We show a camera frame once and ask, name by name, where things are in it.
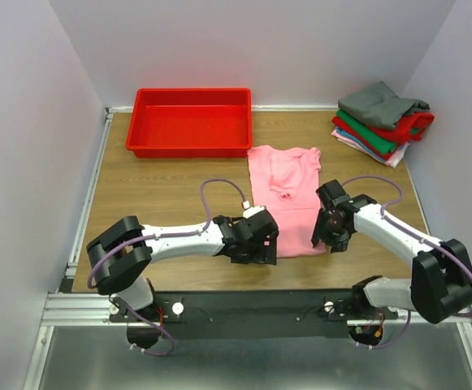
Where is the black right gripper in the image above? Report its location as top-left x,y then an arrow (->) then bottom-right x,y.
310,206 -> 351,253

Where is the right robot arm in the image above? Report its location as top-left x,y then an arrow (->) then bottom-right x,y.
311,201 -> 472,324

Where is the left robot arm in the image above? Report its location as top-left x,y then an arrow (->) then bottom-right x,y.
86,206 -> 279,321

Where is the blue folded t shirt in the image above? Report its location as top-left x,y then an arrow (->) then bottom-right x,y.
334,127 -> 383,158

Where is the light pink folded t shirt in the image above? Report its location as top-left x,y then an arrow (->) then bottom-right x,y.
331,129 -> 398,167

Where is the white folded t shirt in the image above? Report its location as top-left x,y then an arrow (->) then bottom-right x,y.
383,143 -> 409,168

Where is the green folded t shirt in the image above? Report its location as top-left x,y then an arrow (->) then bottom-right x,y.
331,110 -> 422,157

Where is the red plastic tray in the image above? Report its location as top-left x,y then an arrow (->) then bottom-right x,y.
125,88 -> 253,158

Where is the red folded t shirt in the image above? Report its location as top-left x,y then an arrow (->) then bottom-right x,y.
331,111 -> 436,162

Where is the grey folded t shirt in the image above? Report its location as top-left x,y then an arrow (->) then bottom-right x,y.
337,81 -> 431,131

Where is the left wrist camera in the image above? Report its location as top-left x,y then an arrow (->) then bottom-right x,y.
241,201 -> 266,219

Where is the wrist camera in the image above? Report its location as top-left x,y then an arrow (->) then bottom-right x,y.
241,201 -> 266,219
316,180 -> 351,210

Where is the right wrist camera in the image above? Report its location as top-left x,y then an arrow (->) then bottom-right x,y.
316,180 -> 351,210

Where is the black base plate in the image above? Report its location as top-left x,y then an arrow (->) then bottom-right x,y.
110,288 -> 397,345

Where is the aluminium frame rail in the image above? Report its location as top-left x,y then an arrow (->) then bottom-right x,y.
40,290 -> 472,326

